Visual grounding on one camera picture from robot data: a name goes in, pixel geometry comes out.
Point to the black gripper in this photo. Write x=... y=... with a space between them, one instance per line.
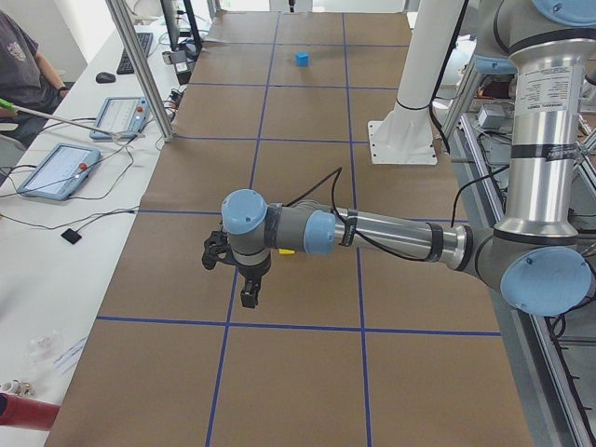
x=253 y=272

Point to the blue cube block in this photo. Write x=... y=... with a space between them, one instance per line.
x=302 y=59

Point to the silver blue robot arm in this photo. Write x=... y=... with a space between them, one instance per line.
x=529 y=256

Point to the small black square pad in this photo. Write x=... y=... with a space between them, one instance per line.
x=71 y=236

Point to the far blue teach pendant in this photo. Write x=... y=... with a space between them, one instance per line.
x=124 y=116

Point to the blue teach pendant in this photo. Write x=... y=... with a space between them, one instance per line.
x=124 y=116
x=61 y=172

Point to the near blue teach pendant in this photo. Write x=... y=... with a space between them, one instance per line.
x=61 y=172

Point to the red cylinder object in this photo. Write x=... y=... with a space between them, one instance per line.
x=26 y=413

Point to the black computer mouse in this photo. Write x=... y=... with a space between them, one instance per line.
x=105 y=78

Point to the seated person grey shirt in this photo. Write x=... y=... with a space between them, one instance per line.
x=27 y=77

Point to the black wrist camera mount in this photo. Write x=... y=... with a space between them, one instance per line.
x=217 y=250

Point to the white pedestal column base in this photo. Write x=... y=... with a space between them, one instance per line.
x=405 y=136

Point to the aluminium frame post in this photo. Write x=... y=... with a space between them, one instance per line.
x=128 y=35

